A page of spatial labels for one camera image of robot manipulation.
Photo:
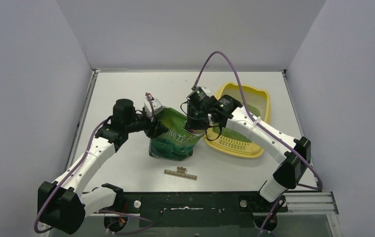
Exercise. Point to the green cat litter bag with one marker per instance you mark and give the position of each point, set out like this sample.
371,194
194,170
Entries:
177,143

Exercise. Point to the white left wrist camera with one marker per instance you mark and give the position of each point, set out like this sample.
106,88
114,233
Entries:
153,107

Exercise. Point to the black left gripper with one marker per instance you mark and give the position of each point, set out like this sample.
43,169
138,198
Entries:
154,127

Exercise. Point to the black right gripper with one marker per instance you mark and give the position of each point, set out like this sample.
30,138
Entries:
194,119

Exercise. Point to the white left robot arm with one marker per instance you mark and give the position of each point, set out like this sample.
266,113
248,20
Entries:
62,204

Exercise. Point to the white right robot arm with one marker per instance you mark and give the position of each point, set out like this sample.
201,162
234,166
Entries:
292,154

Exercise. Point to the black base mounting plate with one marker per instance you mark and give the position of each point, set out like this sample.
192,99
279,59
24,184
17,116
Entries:
244,209

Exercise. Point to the yellow litter box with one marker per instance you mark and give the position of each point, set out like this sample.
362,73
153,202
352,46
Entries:
231,142

